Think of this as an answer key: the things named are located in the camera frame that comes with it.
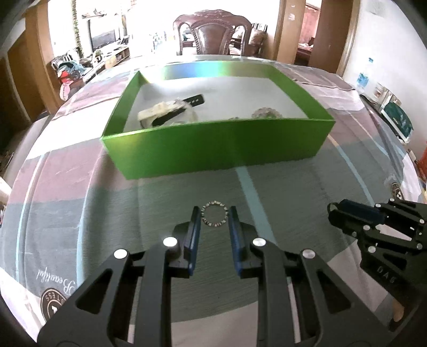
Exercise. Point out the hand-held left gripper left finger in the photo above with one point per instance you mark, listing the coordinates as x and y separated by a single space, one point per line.
193 242

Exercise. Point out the hanging green garland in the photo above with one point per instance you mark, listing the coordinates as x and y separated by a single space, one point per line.
77 26

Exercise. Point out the carved dark wooden chair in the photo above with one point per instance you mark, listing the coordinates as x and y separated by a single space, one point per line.
212 33

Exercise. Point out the green cardboard box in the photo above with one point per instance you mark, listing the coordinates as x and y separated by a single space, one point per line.
216 150

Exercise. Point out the blue water bottle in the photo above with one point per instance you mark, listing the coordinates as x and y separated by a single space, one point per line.
363 78

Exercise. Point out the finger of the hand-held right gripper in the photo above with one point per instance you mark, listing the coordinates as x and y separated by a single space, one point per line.
383 235
360 211

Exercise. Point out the person's right hand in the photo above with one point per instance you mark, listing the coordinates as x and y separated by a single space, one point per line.
398 310

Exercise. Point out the black television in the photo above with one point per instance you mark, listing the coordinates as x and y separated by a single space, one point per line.
103 39

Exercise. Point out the pile of toys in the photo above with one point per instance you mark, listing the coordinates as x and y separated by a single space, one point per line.
68 75

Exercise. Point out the plaid tablecloth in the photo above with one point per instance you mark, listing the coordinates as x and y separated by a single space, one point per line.
100 207

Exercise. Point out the brown leather chair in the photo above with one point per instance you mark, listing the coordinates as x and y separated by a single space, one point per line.
257 41

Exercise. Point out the low wooden tv cabinet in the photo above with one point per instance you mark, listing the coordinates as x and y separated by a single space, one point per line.
110 58

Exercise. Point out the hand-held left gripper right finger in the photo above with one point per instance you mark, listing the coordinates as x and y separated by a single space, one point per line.
235 242

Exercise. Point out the green and white carton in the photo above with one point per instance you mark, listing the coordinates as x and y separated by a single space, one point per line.
398 118

